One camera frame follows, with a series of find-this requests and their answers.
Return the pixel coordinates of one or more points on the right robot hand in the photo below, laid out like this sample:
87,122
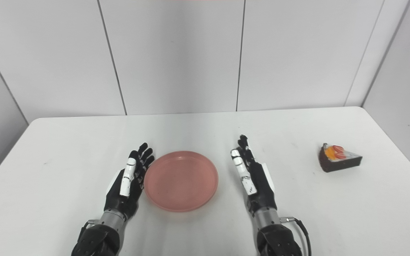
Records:
255,181

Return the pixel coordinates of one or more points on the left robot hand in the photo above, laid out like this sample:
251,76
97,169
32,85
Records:
126,188

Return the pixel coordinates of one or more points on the pink plate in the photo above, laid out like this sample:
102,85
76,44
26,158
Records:
180,181

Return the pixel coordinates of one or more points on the chocolate cake slice with fruit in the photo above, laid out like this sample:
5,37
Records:
338,161

